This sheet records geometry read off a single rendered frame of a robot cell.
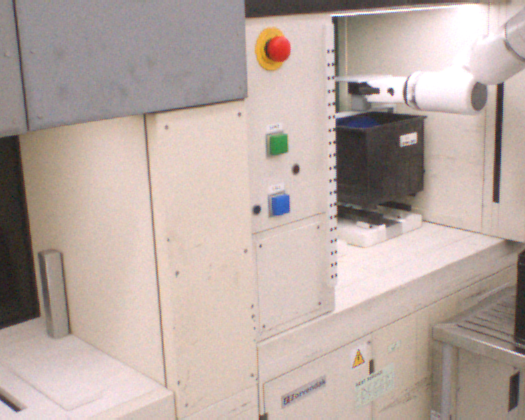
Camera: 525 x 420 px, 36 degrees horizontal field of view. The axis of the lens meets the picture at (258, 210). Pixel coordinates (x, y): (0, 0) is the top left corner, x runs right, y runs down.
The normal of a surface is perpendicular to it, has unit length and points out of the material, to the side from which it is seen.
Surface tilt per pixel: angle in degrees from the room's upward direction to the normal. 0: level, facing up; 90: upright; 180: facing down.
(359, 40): 90
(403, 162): 89
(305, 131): 90
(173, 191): 90
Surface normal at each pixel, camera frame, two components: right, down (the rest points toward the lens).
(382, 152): 0.67, 0.16
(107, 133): -0.74, 0.21
